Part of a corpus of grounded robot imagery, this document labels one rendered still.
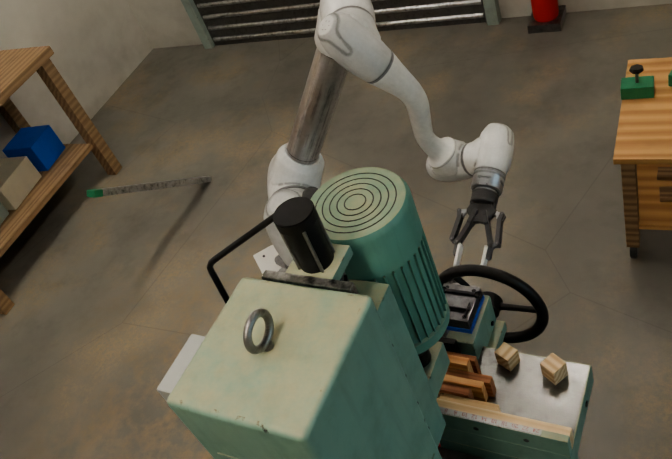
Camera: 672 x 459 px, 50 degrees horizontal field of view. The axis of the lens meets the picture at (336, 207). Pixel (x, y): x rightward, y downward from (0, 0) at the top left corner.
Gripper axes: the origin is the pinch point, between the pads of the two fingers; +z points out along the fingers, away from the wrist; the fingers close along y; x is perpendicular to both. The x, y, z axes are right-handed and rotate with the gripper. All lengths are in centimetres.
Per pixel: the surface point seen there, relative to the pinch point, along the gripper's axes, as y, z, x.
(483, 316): 15.8, 22.3, -28.3
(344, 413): 22, 54, -94
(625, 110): 24, -81, 56
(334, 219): 9, 26, -88
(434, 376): 14, 40, -45
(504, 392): 23, 38, -28
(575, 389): 37, 34, -27
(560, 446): 37, 46, -35
